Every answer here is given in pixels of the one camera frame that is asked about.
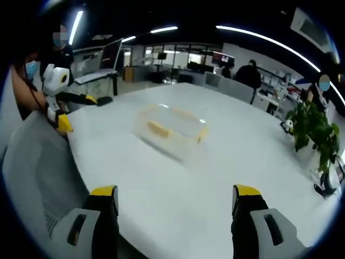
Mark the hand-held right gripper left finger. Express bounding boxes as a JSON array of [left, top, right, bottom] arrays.
[[48, 185, 119, 259]]

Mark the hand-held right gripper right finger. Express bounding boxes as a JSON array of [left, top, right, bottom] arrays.
[[231, 184, 312, 259]]

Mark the clear plastic container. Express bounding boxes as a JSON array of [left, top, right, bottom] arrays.
[[134, 104, 210, 163]]

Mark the white laptop tray stand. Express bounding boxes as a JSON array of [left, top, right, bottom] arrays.
[[74, 69, 119, 97]]

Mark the person's blue face mask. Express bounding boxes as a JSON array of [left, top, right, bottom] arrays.
[[26, 61, 37, 79]]

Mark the grey office chair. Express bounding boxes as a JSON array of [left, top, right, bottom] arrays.
[[2, 110, 91, 240]]

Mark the laptop screen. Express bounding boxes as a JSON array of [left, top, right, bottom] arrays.
[[99, 39, 123, 71]]

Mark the black phone stand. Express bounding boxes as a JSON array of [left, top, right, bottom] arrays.
[[314, 171, 338, 197]]

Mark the white plant pot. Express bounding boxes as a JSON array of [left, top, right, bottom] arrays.
[[298, 142, 324, 171]]

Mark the spare white yellow gripper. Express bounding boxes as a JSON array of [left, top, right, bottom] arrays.
[[280, 120, 294, 134]]

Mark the green potted plant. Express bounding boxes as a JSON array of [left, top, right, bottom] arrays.
[[286, 100, 341, 173]]

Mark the white office chair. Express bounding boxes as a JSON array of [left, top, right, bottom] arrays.
[[218, 78, 256, 105], [204, 72, 224, 87]]

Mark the white storage shelf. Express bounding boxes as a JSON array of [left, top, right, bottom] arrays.
[[258, 69, 305, 103]]

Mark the long curved ceiling light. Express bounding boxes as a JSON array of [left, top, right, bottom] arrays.
[[216, 25, 321, 72]]

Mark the ceiling air vent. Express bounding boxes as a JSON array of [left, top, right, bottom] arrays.
[[290, 7, 331, 46]]

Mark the wall screen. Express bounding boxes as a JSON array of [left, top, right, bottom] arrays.
[[212, 52, 235, 67]]

